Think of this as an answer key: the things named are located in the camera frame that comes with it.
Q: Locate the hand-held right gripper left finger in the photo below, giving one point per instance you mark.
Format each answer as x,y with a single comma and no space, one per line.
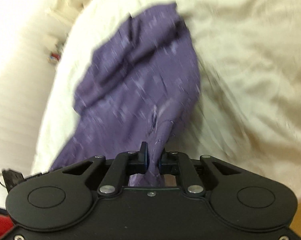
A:
143,156

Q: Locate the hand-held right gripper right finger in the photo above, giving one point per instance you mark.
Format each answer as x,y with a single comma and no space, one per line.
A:
160,163

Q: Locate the red photo frame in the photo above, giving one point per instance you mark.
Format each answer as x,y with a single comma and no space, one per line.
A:
54,57

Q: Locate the cream quilted bedspread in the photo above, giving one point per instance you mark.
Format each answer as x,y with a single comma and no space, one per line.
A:
240,55

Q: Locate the purple patterned hooded jacket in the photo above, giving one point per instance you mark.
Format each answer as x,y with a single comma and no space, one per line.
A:
140,80

